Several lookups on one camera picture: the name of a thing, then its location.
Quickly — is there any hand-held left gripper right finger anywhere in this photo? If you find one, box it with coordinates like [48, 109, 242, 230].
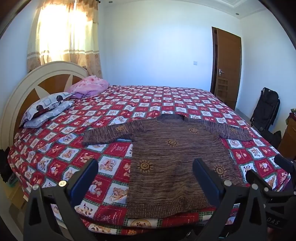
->
[192, 158, 270, 241]

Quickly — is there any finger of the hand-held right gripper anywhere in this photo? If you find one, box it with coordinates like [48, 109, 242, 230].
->
[246, 170, 274, 193]
[274, 155, 295, 173]

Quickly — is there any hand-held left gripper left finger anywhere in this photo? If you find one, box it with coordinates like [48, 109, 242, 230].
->
[23, 158, 99, 241]

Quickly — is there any brown knitted sweater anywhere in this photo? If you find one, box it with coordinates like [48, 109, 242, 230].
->
[83, 113, 252, 219]

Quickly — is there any wooden cabinet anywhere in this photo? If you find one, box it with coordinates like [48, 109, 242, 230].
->
[276, 109, 296, 160]

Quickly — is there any black folded stroller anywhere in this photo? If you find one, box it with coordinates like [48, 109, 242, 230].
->
[250, 87, 282, 149]

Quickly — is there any wooden nightstand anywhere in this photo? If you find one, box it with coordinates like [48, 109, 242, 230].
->
[7, 183, 30, 216]

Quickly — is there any pale blue pillow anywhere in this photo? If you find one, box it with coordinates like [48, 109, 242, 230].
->
[24, 100, 75, 128]

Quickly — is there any white patterned pillow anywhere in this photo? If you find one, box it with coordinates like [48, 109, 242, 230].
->
[20, 92, 75, 127]

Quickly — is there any pink pillow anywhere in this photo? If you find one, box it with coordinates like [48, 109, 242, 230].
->
[67, 75, 110, 98]

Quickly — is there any red checkered bed sheet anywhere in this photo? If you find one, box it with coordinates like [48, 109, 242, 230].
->
[7, 85, 292, 237]

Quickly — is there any cream and wood headboard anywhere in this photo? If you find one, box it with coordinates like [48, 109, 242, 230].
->
[0, 61, 93, 149]

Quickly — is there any brown wooden door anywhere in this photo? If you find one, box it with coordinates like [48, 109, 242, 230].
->
[210, 26, 242, 111]

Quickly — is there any beige window curtain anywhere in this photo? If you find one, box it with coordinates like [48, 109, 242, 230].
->
[27, 0, 102, 79]

